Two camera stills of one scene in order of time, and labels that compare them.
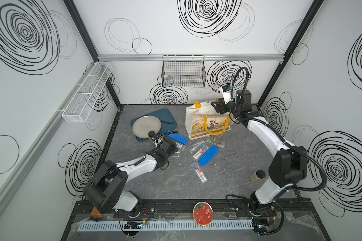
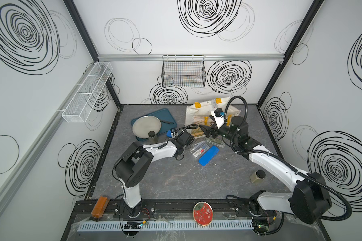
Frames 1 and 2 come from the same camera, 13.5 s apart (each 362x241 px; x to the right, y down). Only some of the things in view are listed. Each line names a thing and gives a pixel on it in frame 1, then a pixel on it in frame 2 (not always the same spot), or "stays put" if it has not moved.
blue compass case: x=208 y=155 stays put
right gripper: x=219 y=106 to x=214 y=129
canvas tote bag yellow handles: x=203 y=119 stays put
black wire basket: x=183 y=71 stays put
